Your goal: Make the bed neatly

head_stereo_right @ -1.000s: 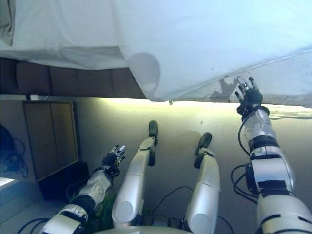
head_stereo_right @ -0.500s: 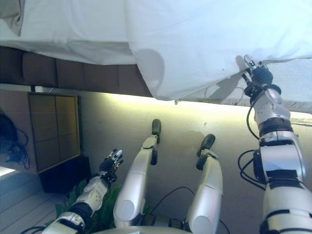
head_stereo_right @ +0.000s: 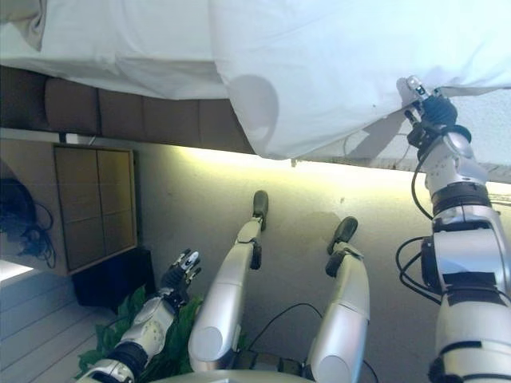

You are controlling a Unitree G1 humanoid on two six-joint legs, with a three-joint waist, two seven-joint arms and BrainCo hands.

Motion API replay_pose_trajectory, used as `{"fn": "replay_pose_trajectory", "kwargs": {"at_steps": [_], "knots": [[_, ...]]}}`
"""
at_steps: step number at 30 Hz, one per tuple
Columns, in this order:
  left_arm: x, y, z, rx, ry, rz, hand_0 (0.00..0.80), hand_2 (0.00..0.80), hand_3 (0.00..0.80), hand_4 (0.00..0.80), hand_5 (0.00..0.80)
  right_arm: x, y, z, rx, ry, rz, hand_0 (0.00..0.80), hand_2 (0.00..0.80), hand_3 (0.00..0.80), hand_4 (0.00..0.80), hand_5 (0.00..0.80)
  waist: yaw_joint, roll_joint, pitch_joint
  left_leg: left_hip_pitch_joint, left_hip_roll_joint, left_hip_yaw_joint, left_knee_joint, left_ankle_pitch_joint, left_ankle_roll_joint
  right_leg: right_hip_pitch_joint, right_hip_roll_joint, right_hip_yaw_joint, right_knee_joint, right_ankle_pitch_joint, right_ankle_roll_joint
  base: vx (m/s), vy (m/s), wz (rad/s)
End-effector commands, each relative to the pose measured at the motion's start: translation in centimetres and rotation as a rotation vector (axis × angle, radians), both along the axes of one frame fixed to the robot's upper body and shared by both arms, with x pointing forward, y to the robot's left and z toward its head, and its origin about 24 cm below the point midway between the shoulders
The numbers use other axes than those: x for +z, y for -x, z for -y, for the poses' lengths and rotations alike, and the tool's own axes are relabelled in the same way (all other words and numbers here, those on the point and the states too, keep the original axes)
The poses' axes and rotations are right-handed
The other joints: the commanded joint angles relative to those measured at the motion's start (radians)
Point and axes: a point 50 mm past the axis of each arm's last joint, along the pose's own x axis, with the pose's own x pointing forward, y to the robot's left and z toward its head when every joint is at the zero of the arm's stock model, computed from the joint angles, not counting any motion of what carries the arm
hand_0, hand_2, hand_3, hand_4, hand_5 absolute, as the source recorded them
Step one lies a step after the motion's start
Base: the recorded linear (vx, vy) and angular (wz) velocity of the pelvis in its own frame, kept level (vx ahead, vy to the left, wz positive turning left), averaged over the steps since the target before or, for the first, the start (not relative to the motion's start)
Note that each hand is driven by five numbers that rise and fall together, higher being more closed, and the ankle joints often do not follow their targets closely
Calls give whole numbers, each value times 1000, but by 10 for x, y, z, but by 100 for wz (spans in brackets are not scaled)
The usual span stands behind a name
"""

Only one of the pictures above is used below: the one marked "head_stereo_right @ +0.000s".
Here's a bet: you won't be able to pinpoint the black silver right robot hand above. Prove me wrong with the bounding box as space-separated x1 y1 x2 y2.
397 75 472 151

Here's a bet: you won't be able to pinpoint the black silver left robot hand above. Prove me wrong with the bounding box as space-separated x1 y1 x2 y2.
161 249 203 308

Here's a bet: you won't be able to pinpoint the white duvet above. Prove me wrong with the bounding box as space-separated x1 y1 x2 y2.
211 0 511 160

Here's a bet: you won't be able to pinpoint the silver left robot leg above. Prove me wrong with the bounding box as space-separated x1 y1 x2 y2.
188 215 265 374

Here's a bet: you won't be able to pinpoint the silver robot leg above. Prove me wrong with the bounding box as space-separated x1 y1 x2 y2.
306 241 370 383
188 215 265 374

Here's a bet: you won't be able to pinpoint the black box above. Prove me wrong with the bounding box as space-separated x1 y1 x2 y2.
73 246 157 317

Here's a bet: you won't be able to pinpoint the green leafy plant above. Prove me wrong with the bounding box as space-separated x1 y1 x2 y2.
74 283 251 381

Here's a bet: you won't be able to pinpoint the silver robot torso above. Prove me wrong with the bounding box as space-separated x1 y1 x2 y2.
151 350 315 383

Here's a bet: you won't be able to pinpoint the wooden nightstand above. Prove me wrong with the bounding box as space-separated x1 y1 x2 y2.
53 145 140 277

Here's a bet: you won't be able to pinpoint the dark left robot foot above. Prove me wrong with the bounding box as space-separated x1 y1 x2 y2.
251 190 269 232

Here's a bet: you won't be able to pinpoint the dark robot foot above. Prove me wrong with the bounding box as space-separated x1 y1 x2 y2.
251 190 269 232
327 215 359 256

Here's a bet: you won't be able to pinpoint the dark right robot foot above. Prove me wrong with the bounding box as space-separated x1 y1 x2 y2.
327 215 359 256

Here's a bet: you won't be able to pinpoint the silver right robot leg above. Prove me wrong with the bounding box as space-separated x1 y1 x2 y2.
306 241 370 383

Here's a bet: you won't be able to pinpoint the white mattress with sheet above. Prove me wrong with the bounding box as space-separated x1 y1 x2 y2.
0 0 511 173

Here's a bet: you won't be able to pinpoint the beige pillow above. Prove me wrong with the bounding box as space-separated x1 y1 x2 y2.
0 0 48 52

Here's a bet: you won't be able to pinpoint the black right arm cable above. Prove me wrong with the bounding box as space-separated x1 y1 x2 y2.
394 151 445 297

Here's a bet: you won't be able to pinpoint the black floor cable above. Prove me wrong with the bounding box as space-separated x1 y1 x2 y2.
253 302 325 362

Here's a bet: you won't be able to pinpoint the black tangled cables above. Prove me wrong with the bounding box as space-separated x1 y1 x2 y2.
14 201 56 269

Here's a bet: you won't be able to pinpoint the brown upholstered bed frame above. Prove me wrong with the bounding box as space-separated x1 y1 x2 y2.
0 65 259 155

